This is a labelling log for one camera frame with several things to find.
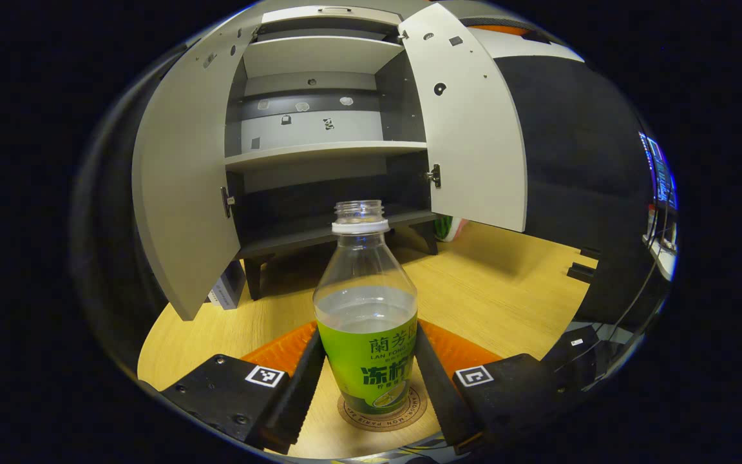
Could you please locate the white and blue box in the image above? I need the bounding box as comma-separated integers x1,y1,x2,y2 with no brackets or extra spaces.
207,260,247,311

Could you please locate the black stand base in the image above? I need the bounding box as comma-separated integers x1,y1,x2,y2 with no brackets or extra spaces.
566,247,602,284

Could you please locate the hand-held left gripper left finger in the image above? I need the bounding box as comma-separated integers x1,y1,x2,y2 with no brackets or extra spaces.
139,321,327,455

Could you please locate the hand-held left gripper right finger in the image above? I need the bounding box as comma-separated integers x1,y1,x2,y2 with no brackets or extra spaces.
413,319,562,455

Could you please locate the black backdrop cloth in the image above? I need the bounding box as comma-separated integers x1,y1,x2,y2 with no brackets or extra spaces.
461,16,674,329

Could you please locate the computer monitor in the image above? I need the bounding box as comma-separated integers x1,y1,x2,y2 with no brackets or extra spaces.
638,131,679,210

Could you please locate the red and green object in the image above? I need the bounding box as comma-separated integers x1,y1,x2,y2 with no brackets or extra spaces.
434,216,470,243

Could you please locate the green label plastic bottle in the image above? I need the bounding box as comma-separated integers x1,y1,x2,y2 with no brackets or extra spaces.
312,200,419,416

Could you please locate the white side table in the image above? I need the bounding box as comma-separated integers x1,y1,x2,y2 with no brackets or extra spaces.
643,235,676,282

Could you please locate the round brown coaster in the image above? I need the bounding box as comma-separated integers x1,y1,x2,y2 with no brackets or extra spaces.
337,380,430,432

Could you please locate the white and grey cabinet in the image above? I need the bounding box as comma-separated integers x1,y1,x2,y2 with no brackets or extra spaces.
223,5,442,300

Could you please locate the white cabinet drawer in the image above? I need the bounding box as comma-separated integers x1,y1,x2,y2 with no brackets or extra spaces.
260,5,404,26

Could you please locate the white cabinet door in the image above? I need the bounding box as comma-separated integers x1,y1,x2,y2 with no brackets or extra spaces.
398,3,528,233
131,18,265,322

